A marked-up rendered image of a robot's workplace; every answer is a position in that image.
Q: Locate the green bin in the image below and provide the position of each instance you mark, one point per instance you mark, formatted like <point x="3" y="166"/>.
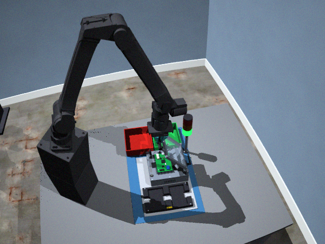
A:
<point x="175" y="135"/>

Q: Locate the red bin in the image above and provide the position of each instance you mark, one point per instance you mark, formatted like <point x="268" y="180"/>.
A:
<point x="136" y="138"/>

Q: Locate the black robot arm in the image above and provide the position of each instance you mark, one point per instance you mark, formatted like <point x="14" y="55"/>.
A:
<point x="111" y="27"/>

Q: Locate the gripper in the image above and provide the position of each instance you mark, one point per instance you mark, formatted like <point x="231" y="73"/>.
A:
<point x="160" y="129"/>

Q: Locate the green circuit board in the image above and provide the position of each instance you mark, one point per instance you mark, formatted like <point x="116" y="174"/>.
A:
<point x="162" y="163"/>

